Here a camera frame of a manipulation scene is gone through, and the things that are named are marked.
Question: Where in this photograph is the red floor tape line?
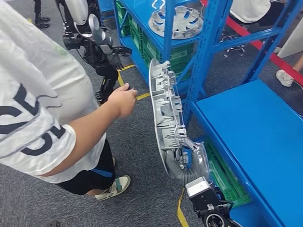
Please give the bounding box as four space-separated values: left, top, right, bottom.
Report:
201 0 303 87

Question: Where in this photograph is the chrome chair base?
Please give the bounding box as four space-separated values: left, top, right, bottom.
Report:
220 34 246 58

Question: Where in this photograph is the standing robot grey hand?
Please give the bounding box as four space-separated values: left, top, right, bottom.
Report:
111 45 132 59

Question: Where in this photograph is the blue metal shelf rack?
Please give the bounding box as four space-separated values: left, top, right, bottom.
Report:
113 0 209 96
98 0 115 14
182 0 303 227

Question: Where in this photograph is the black humanoid robot body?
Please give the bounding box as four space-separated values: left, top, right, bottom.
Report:
55 0 132 105

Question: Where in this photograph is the person's right hand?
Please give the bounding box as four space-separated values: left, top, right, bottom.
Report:
107 83 138 120

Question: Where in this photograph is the yellow floor tape marking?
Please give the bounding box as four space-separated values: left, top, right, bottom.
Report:
117 64 151 102
177 188 190 227

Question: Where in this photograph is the person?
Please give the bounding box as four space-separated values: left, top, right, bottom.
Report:
0 0 138 201
230 0 303 87

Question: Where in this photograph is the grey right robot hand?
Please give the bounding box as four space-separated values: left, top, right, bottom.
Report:
165 142 211 187

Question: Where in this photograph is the grey plastic hubcap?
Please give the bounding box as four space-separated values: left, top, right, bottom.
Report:
148 5 204 40
148 58 197 177

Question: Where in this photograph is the white desk panel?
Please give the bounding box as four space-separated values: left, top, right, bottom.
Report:
277 18 303 59

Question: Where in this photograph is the green plastic crate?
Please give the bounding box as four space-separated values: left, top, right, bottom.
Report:
128 16 145 55
142 31 195 63
116 0 131 36
143 50 193 83
204 139 252 208

